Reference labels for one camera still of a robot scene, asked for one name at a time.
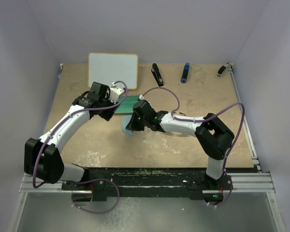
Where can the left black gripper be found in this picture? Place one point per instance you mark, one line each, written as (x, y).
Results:
(108, 115)

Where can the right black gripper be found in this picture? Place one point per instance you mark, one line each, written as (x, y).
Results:
(133, 124)

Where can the light blue cleaning cloth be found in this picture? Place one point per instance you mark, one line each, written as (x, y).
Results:
(124, 122)

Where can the green lined glasses case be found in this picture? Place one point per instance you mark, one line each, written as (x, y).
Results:
(127, 106)

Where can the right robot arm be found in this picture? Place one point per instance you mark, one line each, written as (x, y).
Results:
(213, 135)

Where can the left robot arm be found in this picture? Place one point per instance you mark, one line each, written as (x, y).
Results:
(42, 158)

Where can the black stapler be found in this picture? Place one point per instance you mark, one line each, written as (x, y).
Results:
(156, 73)

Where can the blue stapler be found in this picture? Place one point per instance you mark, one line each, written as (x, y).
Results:
(185, 72)

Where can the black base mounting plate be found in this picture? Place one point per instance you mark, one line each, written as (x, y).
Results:
(192, 183)

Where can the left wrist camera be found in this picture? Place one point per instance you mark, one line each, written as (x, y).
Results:
(116, 92)

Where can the small whiteboard yellow frame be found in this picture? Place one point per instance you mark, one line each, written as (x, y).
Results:
(106, 68)

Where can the black handled tool at corner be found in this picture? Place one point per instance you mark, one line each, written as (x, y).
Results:
(224, 67)

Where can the aluminium rail frame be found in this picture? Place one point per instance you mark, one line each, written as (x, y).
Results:
(250, 206)

